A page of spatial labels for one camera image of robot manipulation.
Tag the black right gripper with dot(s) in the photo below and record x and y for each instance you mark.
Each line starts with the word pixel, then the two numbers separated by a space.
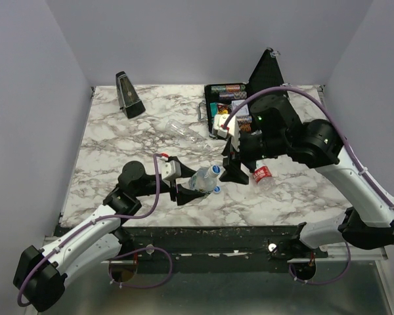
pixel 235 155

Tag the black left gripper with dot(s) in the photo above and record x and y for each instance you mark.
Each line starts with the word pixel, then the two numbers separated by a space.
pixel 183 195

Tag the Pocari Sweat clear bottle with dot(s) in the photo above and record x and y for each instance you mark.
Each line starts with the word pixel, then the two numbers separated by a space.
pixel 203 180

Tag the white blue Pocari cap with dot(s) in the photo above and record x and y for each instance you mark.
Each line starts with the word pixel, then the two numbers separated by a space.
pixel 215 169

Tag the clear unlabelled plastic bottle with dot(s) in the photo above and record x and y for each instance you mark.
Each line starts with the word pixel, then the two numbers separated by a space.
pixel 183 132

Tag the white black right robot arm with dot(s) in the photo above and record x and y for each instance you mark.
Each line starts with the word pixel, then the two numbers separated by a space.
pixel 367 224

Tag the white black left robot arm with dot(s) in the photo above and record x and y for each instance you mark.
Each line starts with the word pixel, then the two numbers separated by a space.
pixel 42 275

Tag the red label water bottle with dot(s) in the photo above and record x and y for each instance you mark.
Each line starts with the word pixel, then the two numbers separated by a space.
pixel 262 176

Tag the white blue Pocari cap spare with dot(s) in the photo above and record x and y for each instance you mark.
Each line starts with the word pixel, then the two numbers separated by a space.
pixel 216 190

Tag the black metronome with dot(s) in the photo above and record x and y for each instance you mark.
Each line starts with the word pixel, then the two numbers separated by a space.
pixel 129 102

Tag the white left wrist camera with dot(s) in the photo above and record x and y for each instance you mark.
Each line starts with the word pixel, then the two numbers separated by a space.
pixel 171 170

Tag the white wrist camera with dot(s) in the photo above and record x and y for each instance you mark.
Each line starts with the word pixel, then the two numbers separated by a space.
pixel 171 170
pixel 226 127

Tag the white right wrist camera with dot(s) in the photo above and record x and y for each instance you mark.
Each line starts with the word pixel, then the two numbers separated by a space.
pixel 226 127

